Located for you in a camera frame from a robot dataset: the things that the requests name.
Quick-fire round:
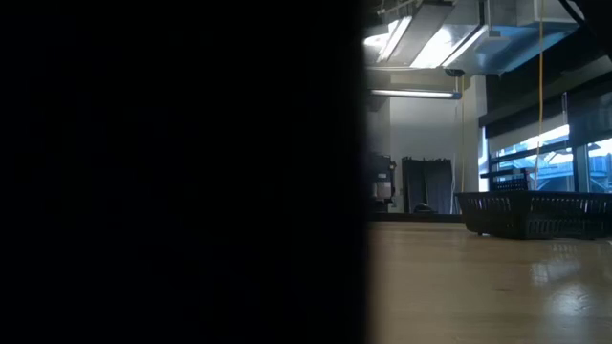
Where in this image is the black perforated chair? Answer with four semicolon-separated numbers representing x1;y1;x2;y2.
479;166;533;193

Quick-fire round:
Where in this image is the yellow hanging cable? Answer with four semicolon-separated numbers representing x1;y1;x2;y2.
534;0;545;191
459;75;466;194

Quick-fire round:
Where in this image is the black hanging curtain panel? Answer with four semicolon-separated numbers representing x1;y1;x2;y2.
401;156;454;215

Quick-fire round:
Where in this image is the silver ventilation duct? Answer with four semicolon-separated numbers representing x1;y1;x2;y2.
362;0;580;76

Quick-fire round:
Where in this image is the black metal shelf wooden board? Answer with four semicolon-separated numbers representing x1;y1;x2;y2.
0;0;372;344

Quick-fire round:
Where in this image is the black window roller blind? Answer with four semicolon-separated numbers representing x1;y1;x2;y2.
566;90;612;148

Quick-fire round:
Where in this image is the black table frame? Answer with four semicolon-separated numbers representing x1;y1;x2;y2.
370;212;466;224

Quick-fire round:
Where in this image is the long ceiling light strip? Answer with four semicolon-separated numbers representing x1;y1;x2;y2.
367;87;463;100

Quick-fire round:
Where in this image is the black background cabinet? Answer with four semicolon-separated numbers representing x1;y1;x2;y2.
370;152;398;214

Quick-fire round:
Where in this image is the black slotted plastic basket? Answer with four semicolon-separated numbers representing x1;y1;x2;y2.
453;190;612;241

